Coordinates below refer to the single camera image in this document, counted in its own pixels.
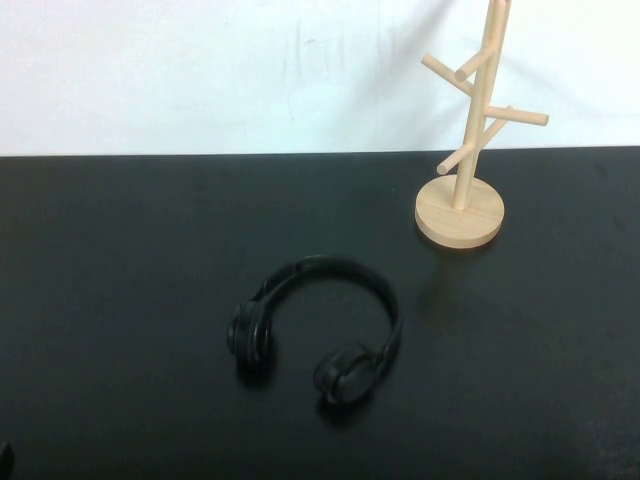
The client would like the black over-ear headphones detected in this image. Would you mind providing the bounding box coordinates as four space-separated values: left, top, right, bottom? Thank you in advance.
224 253 406 406

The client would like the wooden branch headphone stand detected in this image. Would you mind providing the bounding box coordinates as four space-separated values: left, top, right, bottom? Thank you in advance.
413 0 551 250

